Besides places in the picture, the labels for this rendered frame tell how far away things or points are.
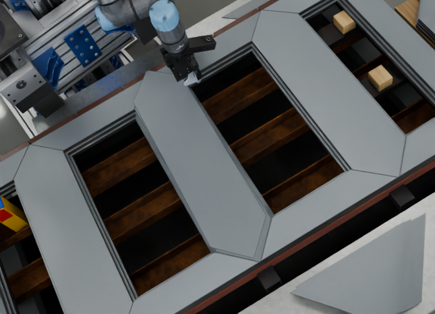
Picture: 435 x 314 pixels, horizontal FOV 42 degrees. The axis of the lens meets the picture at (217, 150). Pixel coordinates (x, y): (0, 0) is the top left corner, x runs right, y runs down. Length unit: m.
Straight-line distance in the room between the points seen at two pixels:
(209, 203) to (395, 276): 0.54
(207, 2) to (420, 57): 1.65
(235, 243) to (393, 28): 0.84
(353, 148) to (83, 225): 0.82
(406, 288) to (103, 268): 0.83
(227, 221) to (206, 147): 0.25
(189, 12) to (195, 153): 1.59
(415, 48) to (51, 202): 1.21
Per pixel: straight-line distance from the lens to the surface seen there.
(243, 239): 1.59
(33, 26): 2.12
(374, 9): 1.94
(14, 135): 3.16
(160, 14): 1.57
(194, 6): 3.23
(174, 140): 1.76
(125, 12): 1.66
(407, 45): 1.86
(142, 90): 1.89
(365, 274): 1.61
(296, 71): 1.81
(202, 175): 1.68
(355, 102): 1.74
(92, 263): 1.70
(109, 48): 2.23
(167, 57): 1.68
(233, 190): 1.65
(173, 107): 1.82
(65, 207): 1.80
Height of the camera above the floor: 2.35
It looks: 61 degrees down
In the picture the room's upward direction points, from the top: 25 degrees counter-clockwise
